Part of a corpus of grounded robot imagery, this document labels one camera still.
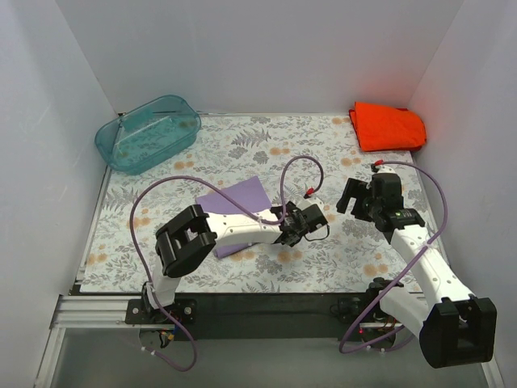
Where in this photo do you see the floral patterned table mat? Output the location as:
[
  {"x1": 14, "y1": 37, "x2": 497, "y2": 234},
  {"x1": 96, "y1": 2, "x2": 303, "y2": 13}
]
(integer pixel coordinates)
[{"x1": 78, "y1": 114, "x2": 440, "y2": 293}]

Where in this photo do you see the purple t shirt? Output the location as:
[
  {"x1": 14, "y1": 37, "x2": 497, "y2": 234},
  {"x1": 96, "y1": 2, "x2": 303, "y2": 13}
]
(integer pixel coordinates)
[{"x1": 195, "y1": 176, "x2": 271, "y2": 259}]

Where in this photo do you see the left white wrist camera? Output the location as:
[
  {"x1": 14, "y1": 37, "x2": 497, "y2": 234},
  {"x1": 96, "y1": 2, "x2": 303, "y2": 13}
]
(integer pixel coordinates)
[{"x1": 304, "y1": 188, "x2": 325, "y2": 209}]

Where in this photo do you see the teal transparent plastic bin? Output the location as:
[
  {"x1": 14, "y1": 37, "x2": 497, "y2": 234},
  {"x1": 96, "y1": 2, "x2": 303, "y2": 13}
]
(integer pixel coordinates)
[{"x1": 95, "y1": 95, "x2": 201, "y2": 175}]

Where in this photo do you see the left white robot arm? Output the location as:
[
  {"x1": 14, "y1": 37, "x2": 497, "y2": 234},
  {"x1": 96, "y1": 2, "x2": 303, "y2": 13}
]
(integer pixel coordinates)
[{"x1": 142, "y1": 200, "x2": 329, "y2": 323}]

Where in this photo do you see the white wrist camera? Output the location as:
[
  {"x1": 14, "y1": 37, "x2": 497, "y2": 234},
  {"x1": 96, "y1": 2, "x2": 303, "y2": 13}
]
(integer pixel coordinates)
[
  {"x1": 371, "y1": 160, "x2": 396, "y2": 174},
  {"x1": 304, "y1": 188, "x2": 325, "y2": 209}
]

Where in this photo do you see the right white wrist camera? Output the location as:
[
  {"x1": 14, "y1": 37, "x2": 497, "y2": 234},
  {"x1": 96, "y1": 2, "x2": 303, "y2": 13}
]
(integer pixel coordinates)
[{"x1": 371, "y1": 160, "x2": 396, "y2": 174}]

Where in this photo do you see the folded orange t shirt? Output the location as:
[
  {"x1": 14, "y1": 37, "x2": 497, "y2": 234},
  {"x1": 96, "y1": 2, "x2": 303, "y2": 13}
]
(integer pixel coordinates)
[{"x1": 349, "y1": 102, "x2": 427, "y2": 152}]

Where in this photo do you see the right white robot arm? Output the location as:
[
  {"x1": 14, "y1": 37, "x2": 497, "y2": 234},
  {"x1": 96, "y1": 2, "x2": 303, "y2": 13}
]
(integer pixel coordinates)
[{"x1": 337, "y1": 166, "x2": 497, "y2": 369}]

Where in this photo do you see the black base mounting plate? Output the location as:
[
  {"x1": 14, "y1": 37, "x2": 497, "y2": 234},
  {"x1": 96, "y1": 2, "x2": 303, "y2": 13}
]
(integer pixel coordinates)
[{"x1": 124, "y1": 293, "x2": 415, "y2": 343}]

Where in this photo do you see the aluminium frame rail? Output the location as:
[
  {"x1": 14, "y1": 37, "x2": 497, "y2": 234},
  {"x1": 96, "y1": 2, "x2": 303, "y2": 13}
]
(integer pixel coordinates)
[{"x1": 50, "y1": 293, "x2": 485, "y2": 331}]

